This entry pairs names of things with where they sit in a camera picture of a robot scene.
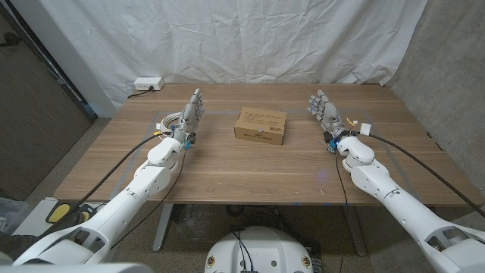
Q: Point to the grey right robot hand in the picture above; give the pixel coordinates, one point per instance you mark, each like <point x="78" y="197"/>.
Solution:
<point x="329" y="113"/>

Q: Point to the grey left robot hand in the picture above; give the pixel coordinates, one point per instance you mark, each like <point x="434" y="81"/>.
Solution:
<point x="189" y="117"/>

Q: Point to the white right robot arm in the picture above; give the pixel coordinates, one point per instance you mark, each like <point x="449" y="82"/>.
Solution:
<point x="401" y="208"/>

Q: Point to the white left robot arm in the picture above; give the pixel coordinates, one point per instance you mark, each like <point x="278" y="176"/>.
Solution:
<point x="125" y="204"/>

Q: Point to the cardboard packing box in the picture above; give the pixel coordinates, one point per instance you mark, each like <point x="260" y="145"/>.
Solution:
<point x="261" y="125"/>

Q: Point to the white power strip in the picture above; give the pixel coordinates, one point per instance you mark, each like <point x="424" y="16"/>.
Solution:
<point x="148" y="83"/>

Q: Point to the white backdrop cloth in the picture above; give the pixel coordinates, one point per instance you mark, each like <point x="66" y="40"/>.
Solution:
<point x="235" y="41"/>

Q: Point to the grey table leg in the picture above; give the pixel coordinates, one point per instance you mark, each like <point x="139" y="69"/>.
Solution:
<point x="355" y="231"/>
<point x="163" y="227"/>

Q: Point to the yellow foot pedal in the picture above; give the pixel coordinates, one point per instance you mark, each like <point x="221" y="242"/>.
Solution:
<point x="58" y="213"/>
<point x="84" y="215"/>

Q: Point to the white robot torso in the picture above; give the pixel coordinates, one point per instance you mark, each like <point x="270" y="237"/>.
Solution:
<point x="259" y="250"/>

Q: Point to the clear plastic bin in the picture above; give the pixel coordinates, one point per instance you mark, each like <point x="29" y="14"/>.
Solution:
<point x="11" y="214"/>

